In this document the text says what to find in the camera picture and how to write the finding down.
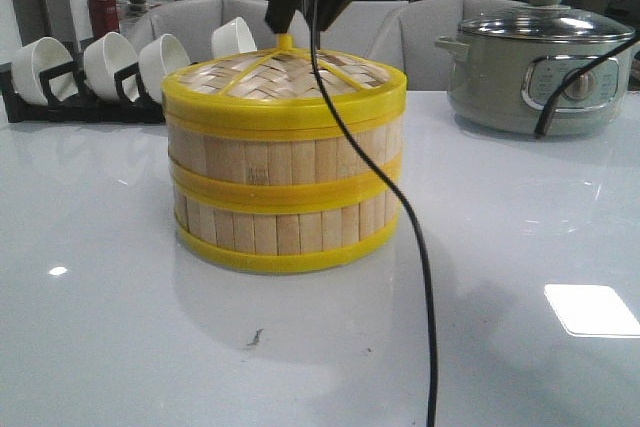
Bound bamboo steamer basket yellow rims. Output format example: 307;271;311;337
168;116;387;210
172;172;399;274

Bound green electric cooking pot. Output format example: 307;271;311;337
435;32;632;136

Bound grey chair right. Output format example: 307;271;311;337
365;0;519;91

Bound red fire extinguisher box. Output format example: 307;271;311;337
87;0;119;40

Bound woven bamboo steamer lid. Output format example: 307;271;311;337
162;35;407;141

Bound grey chair left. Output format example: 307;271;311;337
124;0;322;68

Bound glass pot lid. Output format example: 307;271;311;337
459;0;635;43

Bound white ceramic bowl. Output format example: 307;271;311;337
83;32;138;101
11;37;72;106
139;34;191;104
210;17;257;59

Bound grey chair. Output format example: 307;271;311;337
365;0;519;91
124;0;322;68

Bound black dish rack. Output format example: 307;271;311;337
1;57;165;124

